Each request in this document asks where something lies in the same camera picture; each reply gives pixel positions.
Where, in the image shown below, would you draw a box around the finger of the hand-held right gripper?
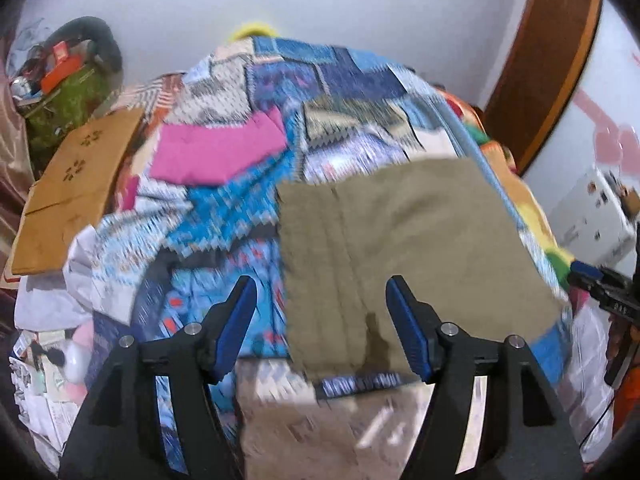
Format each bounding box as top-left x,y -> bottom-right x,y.
567,259 -> 640,386

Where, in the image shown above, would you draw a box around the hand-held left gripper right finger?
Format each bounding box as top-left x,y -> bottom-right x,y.
385,275 -> 585,480

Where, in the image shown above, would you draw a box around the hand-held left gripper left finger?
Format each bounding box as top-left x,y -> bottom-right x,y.
58,275 -> 258,480

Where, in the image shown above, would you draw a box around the olive green pants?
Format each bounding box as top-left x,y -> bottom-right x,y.
276,156 -> 563,380

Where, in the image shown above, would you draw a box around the white cardboard box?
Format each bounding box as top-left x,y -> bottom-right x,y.
547,165 -> 638,273

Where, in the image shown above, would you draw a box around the white plastic bag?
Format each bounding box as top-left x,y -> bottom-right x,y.
555,305 -> 618,463

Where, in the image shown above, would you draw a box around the multicoloured fleece blanket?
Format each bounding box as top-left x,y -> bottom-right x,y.
435,85 -> 576,301

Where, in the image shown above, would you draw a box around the blue patchwork blanket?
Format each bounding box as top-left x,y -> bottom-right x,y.
65,35 -> 573,461

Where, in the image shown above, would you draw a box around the pink cloth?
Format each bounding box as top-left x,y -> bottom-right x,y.
149,108 -> 288,186

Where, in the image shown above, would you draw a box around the pile of papers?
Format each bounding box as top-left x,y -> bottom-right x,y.
10,330 -> 91,456

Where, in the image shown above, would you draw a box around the brown cardboard box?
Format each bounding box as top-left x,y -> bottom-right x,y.
10,108 -> 146,276

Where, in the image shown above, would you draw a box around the green printed bag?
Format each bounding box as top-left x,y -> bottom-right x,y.
24,60 -> 113,171

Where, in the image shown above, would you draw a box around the yellow pillow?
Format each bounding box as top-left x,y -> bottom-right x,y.
229,20 -> 280,43

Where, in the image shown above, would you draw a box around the orange box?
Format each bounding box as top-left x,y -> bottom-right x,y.
40,41 -> 86,93

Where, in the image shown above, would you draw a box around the dark round cushion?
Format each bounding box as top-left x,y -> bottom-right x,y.
45,16 -> 124,96

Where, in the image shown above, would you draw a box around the brown wooden door frame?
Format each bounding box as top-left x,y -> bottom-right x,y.
482,0 -> 605,177

